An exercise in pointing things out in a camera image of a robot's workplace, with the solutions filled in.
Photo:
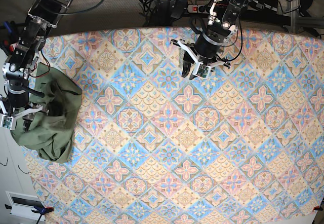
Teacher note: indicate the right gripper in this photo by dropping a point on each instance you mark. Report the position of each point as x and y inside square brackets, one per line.
[17, 97]

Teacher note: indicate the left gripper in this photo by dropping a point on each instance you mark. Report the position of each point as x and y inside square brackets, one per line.
[206, 47]

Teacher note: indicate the olive green t-shirt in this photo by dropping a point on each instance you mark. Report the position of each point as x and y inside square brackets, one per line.
[52, 134]

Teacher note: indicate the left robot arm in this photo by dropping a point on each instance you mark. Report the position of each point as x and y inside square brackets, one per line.
[223, 19]

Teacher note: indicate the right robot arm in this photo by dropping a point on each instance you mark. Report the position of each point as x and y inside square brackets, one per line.
[22, 50]

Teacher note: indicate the orange clamp bottom left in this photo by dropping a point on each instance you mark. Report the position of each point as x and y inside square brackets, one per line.
[41, 210]

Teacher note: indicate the patterned tile tablecloth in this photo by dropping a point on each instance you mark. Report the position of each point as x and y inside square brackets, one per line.
[244, 145]

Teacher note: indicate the blue clamp left edge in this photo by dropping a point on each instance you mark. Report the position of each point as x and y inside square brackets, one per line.
[7, 39]

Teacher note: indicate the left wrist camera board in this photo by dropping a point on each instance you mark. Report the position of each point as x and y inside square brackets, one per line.
[201, 70]

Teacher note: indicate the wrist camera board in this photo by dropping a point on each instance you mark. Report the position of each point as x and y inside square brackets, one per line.
[201, 70]
[8, 122]

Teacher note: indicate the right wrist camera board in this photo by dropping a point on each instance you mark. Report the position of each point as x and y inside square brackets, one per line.
[8, 122]

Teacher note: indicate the white power strip red switch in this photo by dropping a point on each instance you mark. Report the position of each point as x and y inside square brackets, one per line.
[198, 9]

